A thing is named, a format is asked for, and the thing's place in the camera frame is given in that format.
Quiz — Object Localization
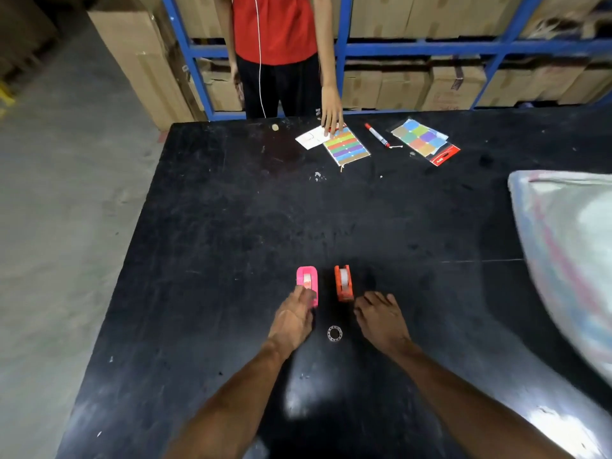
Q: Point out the person's right hand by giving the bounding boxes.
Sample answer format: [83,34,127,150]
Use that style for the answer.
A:
[353,291,413,360]

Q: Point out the person's left hand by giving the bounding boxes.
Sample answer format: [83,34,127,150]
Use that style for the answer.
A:
[266,285,318,360]

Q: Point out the pink tape dispenser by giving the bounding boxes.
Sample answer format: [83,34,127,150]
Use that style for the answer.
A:
[296,266,319,309]

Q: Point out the person's right forearm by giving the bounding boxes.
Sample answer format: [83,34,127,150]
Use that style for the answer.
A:
[389,337,577,459]

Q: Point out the person's left forearm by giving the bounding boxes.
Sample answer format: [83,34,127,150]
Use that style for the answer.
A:
[164,340,293,459]

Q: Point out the orange tape dispenser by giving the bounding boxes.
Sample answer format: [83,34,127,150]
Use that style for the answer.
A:
[334,265,355,302]

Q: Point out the striped colourful sticky flag pad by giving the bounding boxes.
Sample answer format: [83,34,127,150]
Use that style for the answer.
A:
[323,126,372,167]

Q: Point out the white paper card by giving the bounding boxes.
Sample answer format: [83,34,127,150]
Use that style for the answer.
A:
[295,126,331,151]

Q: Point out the red and white marker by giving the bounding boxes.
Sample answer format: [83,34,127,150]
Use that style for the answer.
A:
[364,122,403,149]

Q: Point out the sticky notes packet red label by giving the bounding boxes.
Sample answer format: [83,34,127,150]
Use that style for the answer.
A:
[390,118,461,167]

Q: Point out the white woven sack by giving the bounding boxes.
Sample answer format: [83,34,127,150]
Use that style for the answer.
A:
[507,170,612,385]

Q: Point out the shelf rows of cardboard boxes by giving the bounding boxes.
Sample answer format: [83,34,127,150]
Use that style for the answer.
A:
[172,0,612,113]

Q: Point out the blue metal shelf rack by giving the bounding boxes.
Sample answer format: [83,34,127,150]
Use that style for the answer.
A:
[160,0,612,123]

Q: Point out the tall brown carton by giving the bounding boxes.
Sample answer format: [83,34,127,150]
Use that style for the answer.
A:
[87,0,207,132]

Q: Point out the white earphone cable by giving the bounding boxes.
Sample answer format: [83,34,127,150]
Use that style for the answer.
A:
[253,0,267,119]

